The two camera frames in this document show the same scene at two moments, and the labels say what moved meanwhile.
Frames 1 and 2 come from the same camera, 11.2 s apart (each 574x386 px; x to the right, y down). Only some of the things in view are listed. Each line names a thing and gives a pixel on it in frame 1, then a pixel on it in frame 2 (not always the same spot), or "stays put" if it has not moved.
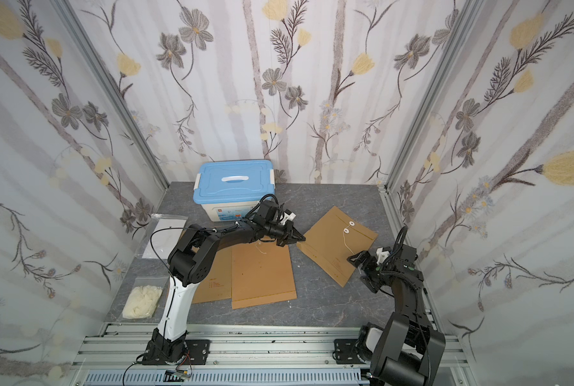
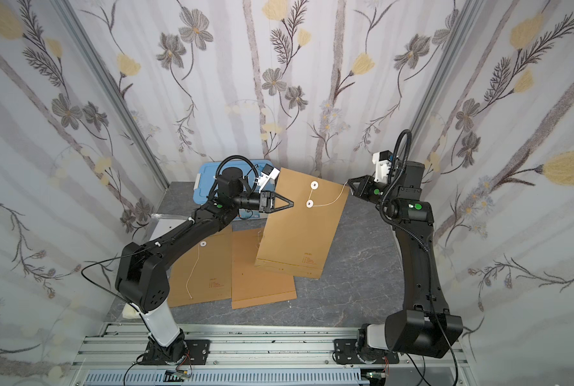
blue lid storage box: x=230 y=190 stays put
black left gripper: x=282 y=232 -> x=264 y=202
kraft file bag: x=337 y=237 -> x=297 y=239
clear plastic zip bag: x=164 y=236 stays put
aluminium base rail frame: x=247 y=347 stays put
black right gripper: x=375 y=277 -> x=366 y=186
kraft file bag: x=261 y=273 stays put
